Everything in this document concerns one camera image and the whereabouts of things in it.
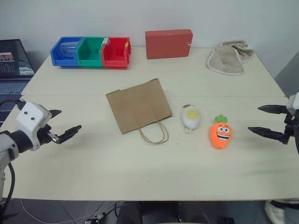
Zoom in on green plastic bin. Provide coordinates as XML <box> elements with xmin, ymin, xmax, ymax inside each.
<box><xmin>76</xmin><ymin>36</ymin><xmax>106</xmax><ymax>68</ymax></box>

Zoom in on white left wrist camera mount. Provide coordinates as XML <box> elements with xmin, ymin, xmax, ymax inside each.
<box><xmin>15</xmin><ymin>100</ymin><xmax>52</xmax><ymax>151</ymax></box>

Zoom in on white egg plush toy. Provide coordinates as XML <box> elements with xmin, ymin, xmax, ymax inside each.
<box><xmin>179</xmin><ymin>104</ymin><xmax>202</xmax><ymax>134</ymax></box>

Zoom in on dark rounded shape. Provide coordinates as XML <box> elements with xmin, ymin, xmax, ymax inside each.
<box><xmin>116</xmin><ymin>200</ymin><xmax>209</xmax><ymax>224</ymax></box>

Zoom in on beige towel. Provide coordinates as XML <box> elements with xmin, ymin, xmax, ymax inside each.
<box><xmin>206</xmin><ymin>40</ymin><xmax>255</xmax><ymax>76</ymax></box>

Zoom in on white floor cable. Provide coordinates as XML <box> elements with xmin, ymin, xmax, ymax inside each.
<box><xmin>20</xmin><ymin>198</ymin><xmax>78</xmax><ymax>224</ymax></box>

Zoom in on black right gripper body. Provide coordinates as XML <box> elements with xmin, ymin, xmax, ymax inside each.
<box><xmin>281</xmin><ymin>111</ymin><xmax>299</xmax><ymax>146</ymax></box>

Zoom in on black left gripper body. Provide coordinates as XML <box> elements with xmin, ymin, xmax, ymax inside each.
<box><xmin>37</xmin><ymin>124</ymin><xmax>60</xmax><ymax>146</ymax></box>

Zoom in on orange carrot plush toy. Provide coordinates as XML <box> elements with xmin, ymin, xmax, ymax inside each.
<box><xmin>208</xmin><ymin>114</ymin><xmax>234</xmax><ymax>150</ymax></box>

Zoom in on red plastic bin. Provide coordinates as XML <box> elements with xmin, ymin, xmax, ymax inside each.
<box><xmin>101</xmin><ymin>37</ymin><xmax>132</xmax><ymax>70</ymax></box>

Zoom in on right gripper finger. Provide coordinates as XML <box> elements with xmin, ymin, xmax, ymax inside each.
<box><xmin>257</xmin><ymin>105</ymin><xmax>288</xmax><ymax>115</ymax></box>
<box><xmin>247</xmin><ymin>126</ymin><xmax>285</xmax><ymax>143</ymax></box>

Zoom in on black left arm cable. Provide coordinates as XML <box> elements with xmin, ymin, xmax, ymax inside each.
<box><xmin>0</xmin><ymin>99</ymin><xmax>26</xmax><ymax>219</ymax></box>

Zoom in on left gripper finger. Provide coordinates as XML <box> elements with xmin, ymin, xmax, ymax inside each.
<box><xmin>57</xmin><ymin>125</ymin><xmax>82</xmax><ymax>144</ymax></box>
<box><xmin>48</xmin><ymin>109</ymin><xmax>63</xmax><ymax>120</ymax></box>

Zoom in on black floor cables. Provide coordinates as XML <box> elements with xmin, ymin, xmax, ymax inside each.
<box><xmin>70</xmin><ymin>200</ymin><xmax>124</xmax><ymax>224</ymax></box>

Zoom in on brown paper bag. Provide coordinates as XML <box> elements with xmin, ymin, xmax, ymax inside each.
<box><xmin>105</xmin><ymin>78</ymin><xmax>174</xmax><ymax>146</ymax></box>

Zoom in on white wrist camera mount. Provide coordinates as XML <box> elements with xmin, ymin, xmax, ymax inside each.
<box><xmin>286</xmin><ymin>91</ymin><xmax>299</xmax><ymax>117</ymax></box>
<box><xmin>15</xmin><ymin>100</ymin><xmax>52</xmax><ymax>151</ymax></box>

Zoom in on clear plastic cup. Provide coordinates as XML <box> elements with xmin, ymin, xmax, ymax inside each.
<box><xmin>60</xmin><ymin>41</ymin><xmax>80</xmax><ymax>58</ymax></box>

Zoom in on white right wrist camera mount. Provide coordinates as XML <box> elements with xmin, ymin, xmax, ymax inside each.
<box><xmin>286</xmin><ymin>91</ymin><xmax>299</xmax><ymax>117</ymax></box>

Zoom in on blue plastic bin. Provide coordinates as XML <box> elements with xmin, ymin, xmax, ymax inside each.
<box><xmin>50</xmin><ymin>36</ymin><xmax>84</xmax><ymax>67</ymax></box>

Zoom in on red rectangular box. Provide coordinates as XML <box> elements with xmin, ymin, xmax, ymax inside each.
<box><xmin>144</xmin><ymin>29</ymin><xmax>193</xmax><ymax>60</ymax></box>

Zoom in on dark laptop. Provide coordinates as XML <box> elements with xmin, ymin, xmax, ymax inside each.
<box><xmin>0</xmin><ymin>39</ymin><xmax>36</xmax><ymax>122</ymax></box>

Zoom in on white shoe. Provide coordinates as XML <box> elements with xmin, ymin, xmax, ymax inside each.
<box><xmin>264</xmin><ymin>200</ymin><xmax>287</xmax><ymax>224</ymax></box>

